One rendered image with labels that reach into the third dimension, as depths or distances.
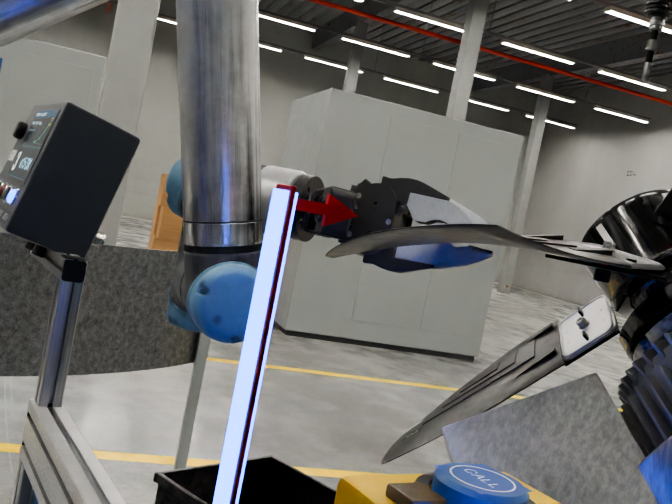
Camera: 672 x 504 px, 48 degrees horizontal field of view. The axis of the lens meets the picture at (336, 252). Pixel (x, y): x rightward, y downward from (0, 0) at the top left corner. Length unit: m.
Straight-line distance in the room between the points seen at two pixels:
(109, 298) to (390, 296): 4.89
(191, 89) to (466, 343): 6.88
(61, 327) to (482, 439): 0.57
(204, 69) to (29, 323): 1.67
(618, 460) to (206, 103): 0.47
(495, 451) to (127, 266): 1.84
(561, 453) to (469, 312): 6.76
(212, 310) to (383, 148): 6.29
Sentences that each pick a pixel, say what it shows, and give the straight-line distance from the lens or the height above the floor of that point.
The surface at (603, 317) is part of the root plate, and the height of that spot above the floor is 1.13.
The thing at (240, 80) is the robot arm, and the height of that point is 1.28.
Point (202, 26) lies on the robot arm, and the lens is 0.70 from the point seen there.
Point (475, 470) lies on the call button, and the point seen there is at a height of 1.08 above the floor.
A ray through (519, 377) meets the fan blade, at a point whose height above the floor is 1.05.
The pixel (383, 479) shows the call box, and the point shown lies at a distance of 0.34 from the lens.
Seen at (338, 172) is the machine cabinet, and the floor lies 1.53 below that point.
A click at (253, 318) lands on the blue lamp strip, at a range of 0.54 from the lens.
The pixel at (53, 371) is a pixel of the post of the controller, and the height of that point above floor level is 0.91.
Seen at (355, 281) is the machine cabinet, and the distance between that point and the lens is 6.92.
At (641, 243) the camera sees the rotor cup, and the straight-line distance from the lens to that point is 0.79.
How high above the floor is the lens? 1.18
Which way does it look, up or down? 3 degrees down
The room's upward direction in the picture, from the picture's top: 11 degrees clockwise
